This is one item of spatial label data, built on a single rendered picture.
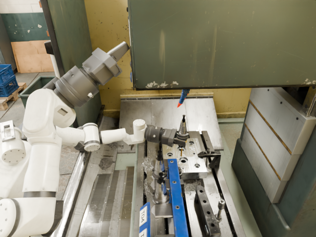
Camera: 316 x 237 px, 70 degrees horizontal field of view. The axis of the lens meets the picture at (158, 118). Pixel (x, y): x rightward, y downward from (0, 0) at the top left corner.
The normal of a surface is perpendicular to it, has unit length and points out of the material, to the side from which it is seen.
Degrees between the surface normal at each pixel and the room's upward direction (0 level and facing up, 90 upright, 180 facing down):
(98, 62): 30
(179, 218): 0
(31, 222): 99
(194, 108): 24
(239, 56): 90
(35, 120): 38
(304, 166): 90
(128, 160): 0
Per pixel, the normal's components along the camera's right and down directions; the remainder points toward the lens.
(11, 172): 0.39, -0.78
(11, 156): 0.49, 0.62
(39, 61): 0.12, 0.32
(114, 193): -0.01, -0.90
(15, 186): 0.93, -0.33
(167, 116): 0.00, -0.54
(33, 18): 0.13, 0.54
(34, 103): -0.18, -0.34
